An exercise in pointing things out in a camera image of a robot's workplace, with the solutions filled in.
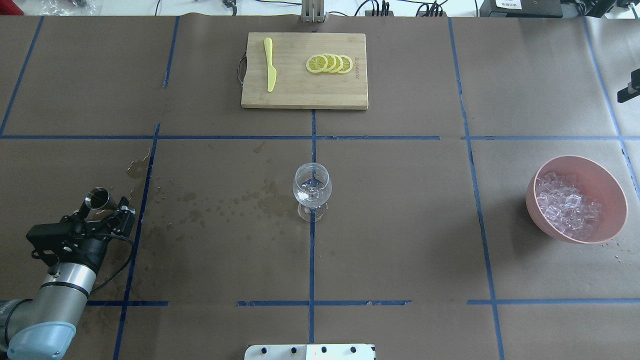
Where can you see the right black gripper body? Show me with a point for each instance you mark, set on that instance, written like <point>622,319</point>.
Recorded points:
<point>631,90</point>

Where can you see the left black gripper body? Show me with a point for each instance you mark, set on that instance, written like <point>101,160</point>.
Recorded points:
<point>89,248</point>

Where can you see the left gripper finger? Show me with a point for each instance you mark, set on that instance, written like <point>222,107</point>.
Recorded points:
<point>85,209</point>
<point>124,217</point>

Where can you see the steel cocktail jigger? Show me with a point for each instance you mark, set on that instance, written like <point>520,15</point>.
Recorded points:
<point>100,198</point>

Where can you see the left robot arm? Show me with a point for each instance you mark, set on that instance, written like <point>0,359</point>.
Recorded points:
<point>43,328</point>

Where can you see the pile of ice cubes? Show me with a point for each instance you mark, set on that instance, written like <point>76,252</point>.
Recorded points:
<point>563,204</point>

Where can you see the clear wine glass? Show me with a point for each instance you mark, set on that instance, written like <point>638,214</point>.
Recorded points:
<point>312,188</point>

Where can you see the pink bowl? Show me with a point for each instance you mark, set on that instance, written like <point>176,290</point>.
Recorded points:
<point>593,181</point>

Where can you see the yellow plastic knife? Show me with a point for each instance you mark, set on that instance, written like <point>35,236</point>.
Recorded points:
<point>268,47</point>

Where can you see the bamboo cutting board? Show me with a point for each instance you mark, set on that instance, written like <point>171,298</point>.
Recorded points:
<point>296,87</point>

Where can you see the lemon slice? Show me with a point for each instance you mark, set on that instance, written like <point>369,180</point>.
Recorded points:
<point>339,60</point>
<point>330,64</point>
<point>317,64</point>
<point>347,65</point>

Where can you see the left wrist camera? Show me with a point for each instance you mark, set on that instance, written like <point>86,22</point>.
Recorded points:
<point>52,238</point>

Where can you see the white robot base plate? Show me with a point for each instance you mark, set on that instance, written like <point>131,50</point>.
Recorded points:
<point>331,351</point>

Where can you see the aluminium frame post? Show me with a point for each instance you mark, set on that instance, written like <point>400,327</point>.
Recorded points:
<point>313,11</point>

